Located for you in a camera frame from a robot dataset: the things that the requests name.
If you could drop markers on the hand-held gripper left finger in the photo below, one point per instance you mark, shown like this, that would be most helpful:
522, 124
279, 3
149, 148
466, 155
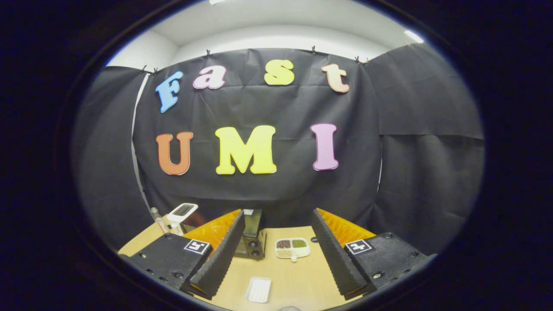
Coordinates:
220, 255

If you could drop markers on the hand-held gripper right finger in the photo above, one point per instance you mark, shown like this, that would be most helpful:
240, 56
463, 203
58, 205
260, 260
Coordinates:
335, 255

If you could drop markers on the black toaster oven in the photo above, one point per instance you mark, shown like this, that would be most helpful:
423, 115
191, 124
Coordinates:
252, 233

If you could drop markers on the white toaster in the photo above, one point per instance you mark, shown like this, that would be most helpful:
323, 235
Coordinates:
173, 218

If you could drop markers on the white divided grain dish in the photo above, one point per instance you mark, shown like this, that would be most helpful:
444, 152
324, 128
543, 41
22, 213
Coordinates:
292, 249

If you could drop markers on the white foam tray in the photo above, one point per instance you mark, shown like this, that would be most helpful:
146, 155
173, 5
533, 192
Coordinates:
258, 289

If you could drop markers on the small clear bottle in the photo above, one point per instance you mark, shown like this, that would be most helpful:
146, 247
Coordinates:
159, 222

